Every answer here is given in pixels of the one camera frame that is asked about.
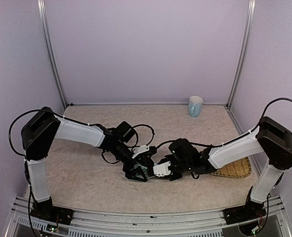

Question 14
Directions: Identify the mint green black umbrella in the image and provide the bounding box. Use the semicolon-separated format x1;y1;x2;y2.
135;162;165;180

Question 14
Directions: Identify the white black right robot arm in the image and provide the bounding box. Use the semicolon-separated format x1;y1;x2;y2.
169;117;292;203

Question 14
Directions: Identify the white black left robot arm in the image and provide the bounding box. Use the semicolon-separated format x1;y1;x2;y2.
21;107;149;202

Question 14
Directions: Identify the woven bamboo tray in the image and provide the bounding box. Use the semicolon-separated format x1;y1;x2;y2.
211;158;252;179

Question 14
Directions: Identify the light blue ceramic mug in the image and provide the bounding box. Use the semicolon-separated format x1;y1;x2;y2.
188;96;204;118

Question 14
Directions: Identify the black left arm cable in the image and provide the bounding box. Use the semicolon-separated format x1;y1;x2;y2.
8;110;42;158

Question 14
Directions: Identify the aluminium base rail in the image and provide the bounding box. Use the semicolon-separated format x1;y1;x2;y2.
3;196;292;237

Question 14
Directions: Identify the grey aluminium left post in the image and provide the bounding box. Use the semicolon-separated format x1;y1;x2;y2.
37;0;68;109

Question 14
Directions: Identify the grey aluminium frame post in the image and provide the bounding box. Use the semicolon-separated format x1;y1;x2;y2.
226;0;256;110

